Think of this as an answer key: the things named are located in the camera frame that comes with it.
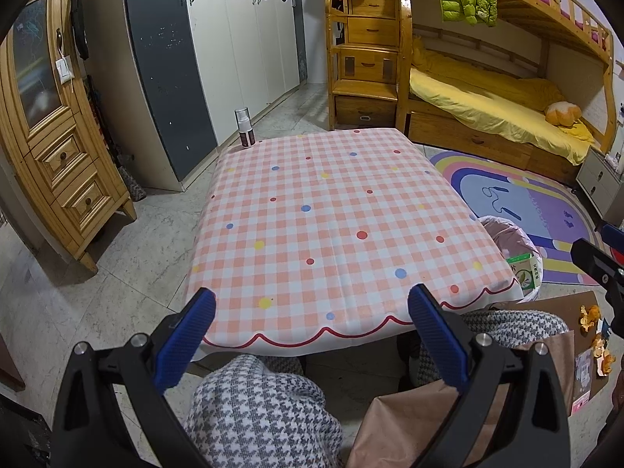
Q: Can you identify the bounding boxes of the white milk carton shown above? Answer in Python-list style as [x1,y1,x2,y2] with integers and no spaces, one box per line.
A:
[507,252,544,301]

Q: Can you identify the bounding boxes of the orange peel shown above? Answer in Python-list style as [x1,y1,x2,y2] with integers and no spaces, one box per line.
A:
[578,304,617,378]

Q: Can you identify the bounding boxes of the pink-lined trash bin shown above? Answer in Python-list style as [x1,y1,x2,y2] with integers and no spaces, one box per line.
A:
[478,216,542,302]

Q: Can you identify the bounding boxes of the grey nightstand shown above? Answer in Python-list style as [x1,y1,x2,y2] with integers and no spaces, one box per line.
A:
[576,147,624,227]

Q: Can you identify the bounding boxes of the brown cardboard sheet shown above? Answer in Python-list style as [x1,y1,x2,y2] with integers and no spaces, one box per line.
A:
[495,291,609,416]

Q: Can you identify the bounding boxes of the rainbow oval rug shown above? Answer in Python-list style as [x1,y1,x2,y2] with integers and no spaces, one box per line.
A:
[424,146,603,285]

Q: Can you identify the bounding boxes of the houndstooth trousers leg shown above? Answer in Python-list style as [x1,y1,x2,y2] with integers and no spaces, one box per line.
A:
[184,354,344,467]

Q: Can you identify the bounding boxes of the orange plush toy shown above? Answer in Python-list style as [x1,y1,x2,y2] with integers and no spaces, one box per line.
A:
[545,101,582,128]

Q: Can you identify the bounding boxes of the pink checkered tablecloth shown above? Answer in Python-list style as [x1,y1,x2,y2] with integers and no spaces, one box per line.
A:
[187,128,523,357]

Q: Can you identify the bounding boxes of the yellow bed sheet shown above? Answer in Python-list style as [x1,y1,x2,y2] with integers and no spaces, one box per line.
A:
[409,43,597,166]

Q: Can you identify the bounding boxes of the wooden bunk bed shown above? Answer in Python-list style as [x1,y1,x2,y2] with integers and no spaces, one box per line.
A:
[395,0,621,186]

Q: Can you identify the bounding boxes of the wooden glass-door cabinet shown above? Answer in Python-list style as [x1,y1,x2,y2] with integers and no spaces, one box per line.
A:
[1,0,137,273]

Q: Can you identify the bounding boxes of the white spray bottle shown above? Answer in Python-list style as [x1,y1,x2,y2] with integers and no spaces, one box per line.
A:
[235,107,256,148]

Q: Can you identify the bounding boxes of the white grey wardrobe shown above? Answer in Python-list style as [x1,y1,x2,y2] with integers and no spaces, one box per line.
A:
[125,0,304,182]

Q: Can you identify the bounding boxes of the wooden stair drawers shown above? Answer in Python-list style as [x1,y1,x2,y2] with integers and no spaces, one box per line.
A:
[325,0,413,131]

